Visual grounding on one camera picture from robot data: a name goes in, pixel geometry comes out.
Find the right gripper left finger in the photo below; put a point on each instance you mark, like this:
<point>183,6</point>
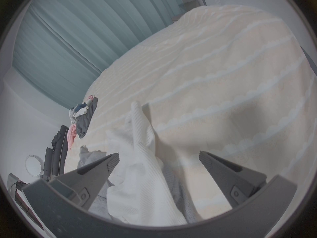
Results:
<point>94,175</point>

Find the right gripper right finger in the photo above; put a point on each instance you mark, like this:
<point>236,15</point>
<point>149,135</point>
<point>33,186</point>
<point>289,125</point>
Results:
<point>227,180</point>

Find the grey and white sweater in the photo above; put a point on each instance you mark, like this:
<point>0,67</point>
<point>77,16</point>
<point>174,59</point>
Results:
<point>138,157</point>

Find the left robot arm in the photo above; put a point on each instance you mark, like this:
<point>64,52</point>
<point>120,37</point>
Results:
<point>64,152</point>

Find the pile of clothes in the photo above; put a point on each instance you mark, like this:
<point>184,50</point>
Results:
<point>74,115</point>

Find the dark grey garment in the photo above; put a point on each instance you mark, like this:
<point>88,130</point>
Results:
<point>85,123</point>

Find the round white ceiling lamp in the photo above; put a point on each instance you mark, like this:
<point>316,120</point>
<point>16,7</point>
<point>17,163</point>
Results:
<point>34,165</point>

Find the bed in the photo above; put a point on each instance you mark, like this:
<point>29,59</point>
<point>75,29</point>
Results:
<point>210,71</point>

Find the blue-green curtain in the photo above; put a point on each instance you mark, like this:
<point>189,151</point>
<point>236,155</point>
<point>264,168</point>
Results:
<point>111,16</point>
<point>49,66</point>

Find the grey bedside table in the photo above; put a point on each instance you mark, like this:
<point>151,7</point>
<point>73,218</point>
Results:
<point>189,1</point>

